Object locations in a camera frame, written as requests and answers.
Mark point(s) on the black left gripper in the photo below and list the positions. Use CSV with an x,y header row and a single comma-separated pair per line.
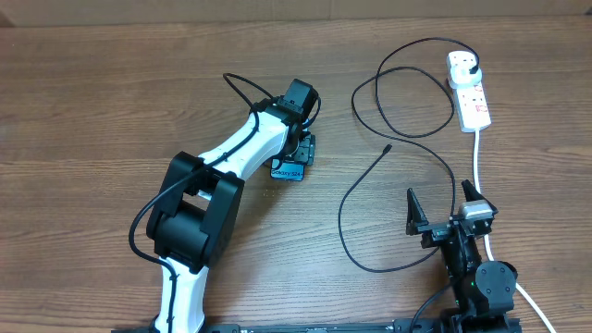
x,y
304,153

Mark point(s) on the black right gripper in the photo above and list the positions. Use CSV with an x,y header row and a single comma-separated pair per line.
x,y
436,232

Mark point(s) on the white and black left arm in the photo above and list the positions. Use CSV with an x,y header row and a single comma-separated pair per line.
x,y
192,218

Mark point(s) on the white power strip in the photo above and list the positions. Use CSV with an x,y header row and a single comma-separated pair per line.
x,y
470,103

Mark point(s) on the black Samsung Galaxy smartphone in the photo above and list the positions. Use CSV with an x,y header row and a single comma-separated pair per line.
x,y
286,171

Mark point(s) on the white USB charger adapter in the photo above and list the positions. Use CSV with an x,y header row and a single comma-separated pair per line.
x,y
460,77

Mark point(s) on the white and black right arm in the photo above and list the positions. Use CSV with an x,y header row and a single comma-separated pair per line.
x,y
483,291

